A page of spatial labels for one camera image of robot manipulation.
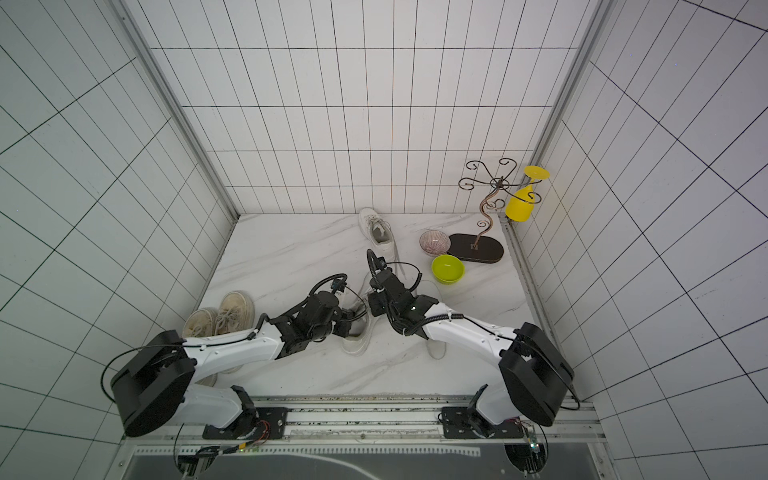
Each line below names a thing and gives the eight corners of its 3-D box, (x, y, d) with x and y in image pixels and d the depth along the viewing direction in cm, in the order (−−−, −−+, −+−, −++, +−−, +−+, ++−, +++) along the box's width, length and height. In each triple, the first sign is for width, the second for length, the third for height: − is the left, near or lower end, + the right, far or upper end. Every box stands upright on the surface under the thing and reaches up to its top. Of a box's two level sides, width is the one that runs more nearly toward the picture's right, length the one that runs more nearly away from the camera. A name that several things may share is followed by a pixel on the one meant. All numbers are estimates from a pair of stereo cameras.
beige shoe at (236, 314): (226, 345, 89) (210, 331, 81) (229, 304, 98) (214, 288, 90) (254, 337, 90) (241, 323, 82) (254, 298, 99) (242, 282, 91)
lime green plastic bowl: (433, 284, 101) (434, 277, 97) (430, 261, 107) (431, 254, 103) (463, 284, 101) (466, 277, 97) (459, 261, 107) (461, 254, 104)
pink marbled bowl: (420, 256, 108) (421, 249, 105) (418, 237, 114) (419, 230, 111) (449, 256, 108) (451, 249, 105) (446, 237, 114) (448, 230, 111)
